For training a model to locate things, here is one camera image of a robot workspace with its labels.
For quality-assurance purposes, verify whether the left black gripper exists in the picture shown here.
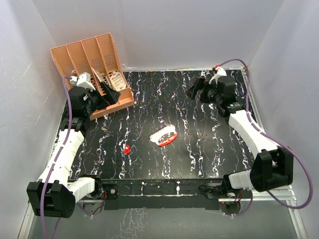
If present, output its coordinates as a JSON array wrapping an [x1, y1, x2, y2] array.
[[84, 82, 120, 116]]

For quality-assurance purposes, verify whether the peach desk organizer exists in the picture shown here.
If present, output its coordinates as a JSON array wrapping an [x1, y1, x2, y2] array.
[[50, 33, 136, 120]]

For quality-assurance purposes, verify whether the red key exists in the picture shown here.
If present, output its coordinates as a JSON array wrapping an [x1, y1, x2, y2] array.
[[124, 144, 130, 154]]

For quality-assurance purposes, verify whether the steel key holder red handle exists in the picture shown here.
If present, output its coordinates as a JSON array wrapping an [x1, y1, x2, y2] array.
[[149, 124, 177, 147]]

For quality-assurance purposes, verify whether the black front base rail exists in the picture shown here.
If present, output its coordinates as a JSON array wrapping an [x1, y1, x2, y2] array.
[[99, 178, 226, 210]]

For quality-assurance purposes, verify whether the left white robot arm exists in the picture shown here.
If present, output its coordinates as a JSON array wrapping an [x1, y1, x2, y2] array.
[[26, 82, 121, 218]]

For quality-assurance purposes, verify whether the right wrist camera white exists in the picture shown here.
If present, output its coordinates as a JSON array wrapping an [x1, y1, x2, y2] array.
[[208, 65, 227, 85]]

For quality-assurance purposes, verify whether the white paper card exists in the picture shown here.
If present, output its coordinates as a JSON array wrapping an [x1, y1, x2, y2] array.
[[91, 68, 105, 82]]

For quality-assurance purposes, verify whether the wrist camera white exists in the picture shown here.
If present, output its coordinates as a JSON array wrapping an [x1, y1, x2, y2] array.
[[208, 65, 227, 85], [69, 72, 96, 91]]

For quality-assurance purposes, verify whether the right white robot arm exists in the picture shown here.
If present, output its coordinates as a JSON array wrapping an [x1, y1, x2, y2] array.
[[186, 76, 294, 198]]

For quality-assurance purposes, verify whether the white labelled packet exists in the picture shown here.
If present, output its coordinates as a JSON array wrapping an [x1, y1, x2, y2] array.
[[110, 71, 127, 91]]

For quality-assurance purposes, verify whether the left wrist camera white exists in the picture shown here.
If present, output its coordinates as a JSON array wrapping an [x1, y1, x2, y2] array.
[[69, 72, 96, 91]]

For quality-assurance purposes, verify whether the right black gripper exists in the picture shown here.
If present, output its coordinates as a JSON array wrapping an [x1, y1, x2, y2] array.
[[184, 78, 222, 106]]

